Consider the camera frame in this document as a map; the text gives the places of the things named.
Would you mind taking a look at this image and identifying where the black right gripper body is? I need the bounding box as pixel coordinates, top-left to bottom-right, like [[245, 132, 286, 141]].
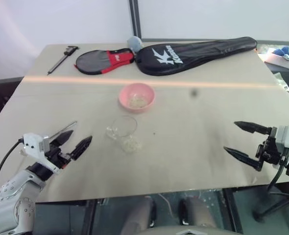
[[255, 127, 283, 172]]

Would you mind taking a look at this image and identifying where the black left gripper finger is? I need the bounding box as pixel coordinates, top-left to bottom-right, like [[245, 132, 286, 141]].
[[52, 130, 74, 147], [71, 136, 93, 161]]

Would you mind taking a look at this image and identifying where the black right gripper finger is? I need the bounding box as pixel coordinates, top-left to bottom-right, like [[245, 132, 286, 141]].
[[233, 120, 273, 135], [223, 146, 262, 172]]

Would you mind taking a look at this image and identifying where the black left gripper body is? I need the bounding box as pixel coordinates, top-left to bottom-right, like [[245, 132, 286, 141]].
[[48, 141, 74, 170]]

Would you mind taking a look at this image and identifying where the clear glass cup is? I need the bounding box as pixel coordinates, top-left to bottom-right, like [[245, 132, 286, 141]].
[[105, 116, 144, 155]]

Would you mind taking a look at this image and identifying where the black tripod stand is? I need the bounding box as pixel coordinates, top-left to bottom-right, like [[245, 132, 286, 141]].
[[253, 185, 289, 224]]

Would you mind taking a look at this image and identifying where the pink bowl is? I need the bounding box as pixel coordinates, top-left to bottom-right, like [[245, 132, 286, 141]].
[[118, 83, 157, 114]]

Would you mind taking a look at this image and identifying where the white box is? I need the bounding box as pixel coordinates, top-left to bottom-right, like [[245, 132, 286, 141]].
[[258, 47, 289, 71]]

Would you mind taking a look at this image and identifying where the black vernier caliper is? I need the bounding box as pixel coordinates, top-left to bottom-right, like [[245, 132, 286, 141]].
[[47, 45, 80, 75]]

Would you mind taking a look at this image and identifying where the blue cloth item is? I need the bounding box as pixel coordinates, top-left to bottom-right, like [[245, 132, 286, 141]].
[[273, 45, 289, 61]]

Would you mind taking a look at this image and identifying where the red and black racket cover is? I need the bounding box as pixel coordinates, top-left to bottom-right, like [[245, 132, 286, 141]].
[[73, 47, 137, 75]]

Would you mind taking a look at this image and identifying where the long black racket bag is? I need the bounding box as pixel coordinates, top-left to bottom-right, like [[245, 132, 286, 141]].
[[135, 36, 258, 77]]

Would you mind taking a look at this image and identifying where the grey curved body panel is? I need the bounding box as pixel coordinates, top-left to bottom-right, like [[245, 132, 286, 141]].
[[144, 224, 227, 235]]

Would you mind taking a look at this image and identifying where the grey-blue soft ball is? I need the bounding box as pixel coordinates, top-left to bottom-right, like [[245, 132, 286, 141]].
[[127, 35, 144, 53]]

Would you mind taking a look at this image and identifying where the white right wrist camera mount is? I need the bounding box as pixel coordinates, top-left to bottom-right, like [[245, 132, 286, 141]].
[[274, 125, 289, 160]]

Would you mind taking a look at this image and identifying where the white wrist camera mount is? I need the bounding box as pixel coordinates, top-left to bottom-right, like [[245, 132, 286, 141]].
[[274, 125, 289, 160], [22, 133, 61, 175]]

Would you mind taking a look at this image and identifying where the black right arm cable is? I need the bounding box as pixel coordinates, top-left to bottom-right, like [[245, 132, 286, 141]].
[[266, 146, 289, 194]]

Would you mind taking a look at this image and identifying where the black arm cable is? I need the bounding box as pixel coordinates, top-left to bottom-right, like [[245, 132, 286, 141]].
[[266, 146, 289, 194], [0, 138, 25, 204]]

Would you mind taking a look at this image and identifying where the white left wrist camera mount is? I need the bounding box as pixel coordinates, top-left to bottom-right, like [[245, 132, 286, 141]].
[[22, 133, 61, 175]]

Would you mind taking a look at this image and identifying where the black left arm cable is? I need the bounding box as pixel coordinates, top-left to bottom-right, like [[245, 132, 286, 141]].
[[0, 138, 25, 204]]

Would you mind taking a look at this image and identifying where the dark window frame post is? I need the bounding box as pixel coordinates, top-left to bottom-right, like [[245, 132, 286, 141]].
[[129, 0, 142, 39]]

